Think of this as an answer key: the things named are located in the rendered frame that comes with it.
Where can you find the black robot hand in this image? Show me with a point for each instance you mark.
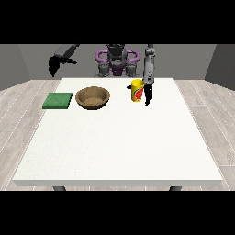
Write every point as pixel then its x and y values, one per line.
pixel 55 64
pixel 148 91

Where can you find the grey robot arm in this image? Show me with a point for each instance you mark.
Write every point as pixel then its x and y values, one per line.
pixel 65 50
pixel 149 64

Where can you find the yellow cup with melon print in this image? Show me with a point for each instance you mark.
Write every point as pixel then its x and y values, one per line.
pixel 137 90

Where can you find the green square pad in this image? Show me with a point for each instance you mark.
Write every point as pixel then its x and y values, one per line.
pixel 57 100

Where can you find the brown wooden bowl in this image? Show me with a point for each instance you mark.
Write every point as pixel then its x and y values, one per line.
pixel 92 97

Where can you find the grey robot trunk purple rings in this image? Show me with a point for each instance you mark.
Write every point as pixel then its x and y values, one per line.
pixel 115 62

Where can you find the dark table leg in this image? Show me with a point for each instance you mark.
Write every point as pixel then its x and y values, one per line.
pixel 175 188
pixel 59 188

